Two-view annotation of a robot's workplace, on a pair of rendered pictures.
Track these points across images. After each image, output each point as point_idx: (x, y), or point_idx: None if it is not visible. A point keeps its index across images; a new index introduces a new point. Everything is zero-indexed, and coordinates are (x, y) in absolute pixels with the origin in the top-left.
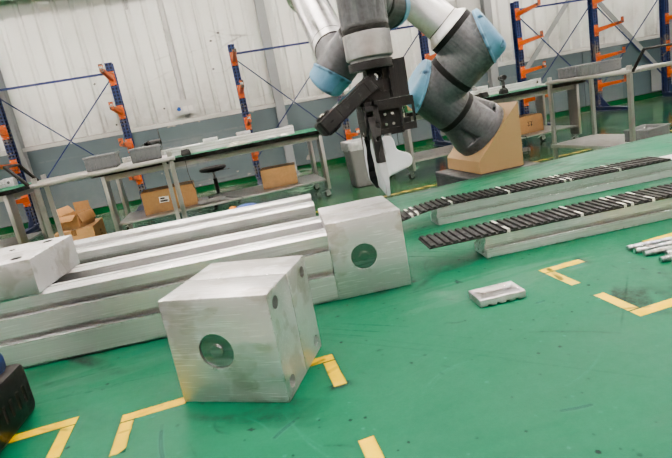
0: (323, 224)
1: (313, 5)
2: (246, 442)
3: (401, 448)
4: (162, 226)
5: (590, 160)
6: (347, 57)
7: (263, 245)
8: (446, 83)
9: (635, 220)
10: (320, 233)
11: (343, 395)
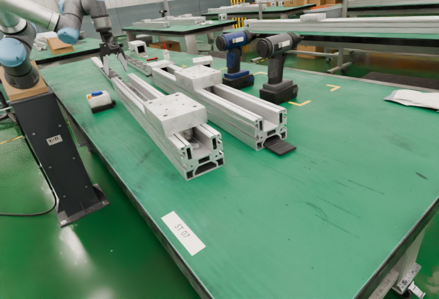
0: (166, 64)
1: None
2: (222, 74)
3: (219, 68)
4: (129, 89)
5: (65, 79)
6: (106, 25)
7: (176, 66)
8: (29, 49)
9: None
10: (171, 64)
11: None
